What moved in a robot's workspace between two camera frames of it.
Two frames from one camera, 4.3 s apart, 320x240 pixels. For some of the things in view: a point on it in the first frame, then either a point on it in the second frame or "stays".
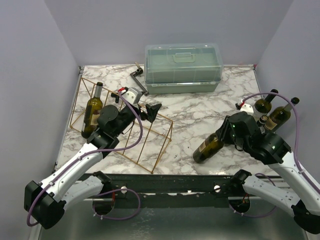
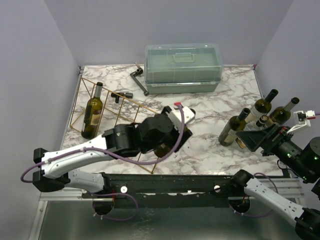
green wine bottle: [209, 147] to [162, 150]
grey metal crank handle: [139, 71] stays
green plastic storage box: [183, 68] stays
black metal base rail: [132, 190] stays
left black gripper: [152, 111] to [173, 142]
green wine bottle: [92, 111] stays
